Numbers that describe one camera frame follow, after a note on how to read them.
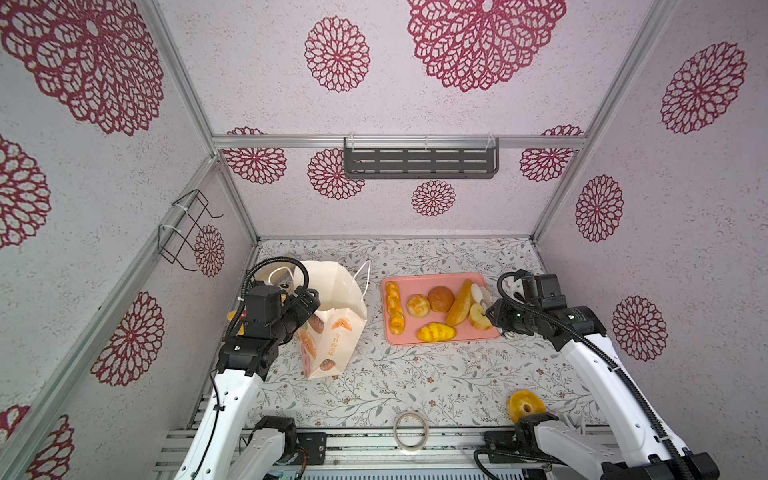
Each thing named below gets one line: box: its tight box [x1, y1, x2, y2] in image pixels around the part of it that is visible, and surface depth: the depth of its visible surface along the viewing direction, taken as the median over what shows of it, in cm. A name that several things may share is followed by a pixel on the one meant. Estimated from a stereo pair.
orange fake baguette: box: [446, 279, 473, 326], surface depth 96 cm
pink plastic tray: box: [383, 276, 441, 345], surface depth 98 cm
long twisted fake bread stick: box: [385, 280, 405, 335], surface depth 99 cm
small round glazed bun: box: [406, 294, 431, 319], surface depth 99 cm
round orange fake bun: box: [427, 286, 455, 313], surface depth 99 cm
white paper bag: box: [293, 261, 367, 379], surface depth 78 cm
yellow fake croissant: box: [416, 322, 457, 342], surface depth 93 cm
